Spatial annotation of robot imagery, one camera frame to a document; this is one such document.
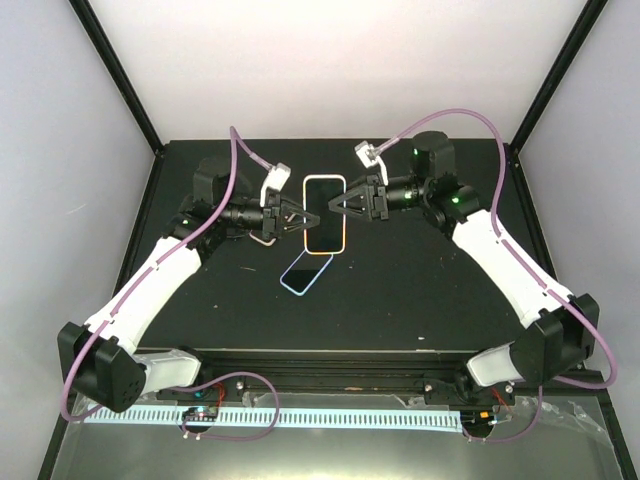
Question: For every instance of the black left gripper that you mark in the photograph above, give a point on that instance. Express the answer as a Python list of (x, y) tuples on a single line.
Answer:
[(273, 216)]

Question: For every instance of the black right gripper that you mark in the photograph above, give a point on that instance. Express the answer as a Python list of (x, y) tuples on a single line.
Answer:
[(377, 204)]

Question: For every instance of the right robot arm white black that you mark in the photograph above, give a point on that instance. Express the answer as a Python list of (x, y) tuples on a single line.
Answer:
[(559, 327)]

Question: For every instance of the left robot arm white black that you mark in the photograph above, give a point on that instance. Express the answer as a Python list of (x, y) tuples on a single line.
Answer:
[(100, 358)]

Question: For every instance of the phone in blue case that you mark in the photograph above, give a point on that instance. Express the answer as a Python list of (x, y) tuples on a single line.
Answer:
[(301, 275)]

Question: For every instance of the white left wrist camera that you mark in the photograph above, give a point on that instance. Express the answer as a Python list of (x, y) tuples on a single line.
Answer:
[(275, 180)]

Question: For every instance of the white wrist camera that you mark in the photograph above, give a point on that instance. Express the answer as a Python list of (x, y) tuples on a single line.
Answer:
[(370, 157), (275, 180)]

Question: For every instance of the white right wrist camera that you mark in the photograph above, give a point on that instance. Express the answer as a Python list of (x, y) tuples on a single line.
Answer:
[(370, 157)]

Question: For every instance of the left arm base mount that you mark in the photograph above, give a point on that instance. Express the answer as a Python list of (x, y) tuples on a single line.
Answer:
[(205, 389)]

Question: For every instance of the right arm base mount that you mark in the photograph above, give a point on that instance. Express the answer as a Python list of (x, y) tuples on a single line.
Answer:
[(457, 389)]

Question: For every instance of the white slotted cable duct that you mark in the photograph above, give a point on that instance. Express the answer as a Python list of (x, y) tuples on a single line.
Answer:
[(293, 418)]

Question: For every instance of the left black frame post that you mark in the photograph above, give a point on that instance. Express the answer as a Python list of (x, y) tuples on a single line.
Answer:
[(98, 37)]

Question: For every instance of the black frame post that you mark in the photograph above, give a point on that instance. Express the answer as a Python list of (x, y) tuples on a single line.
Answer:
[(98, 37), (571, 47)]

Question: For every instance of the right black frame post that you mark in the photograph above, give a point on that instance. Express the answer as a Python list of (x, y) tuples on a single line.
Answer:
[(571, 47)]

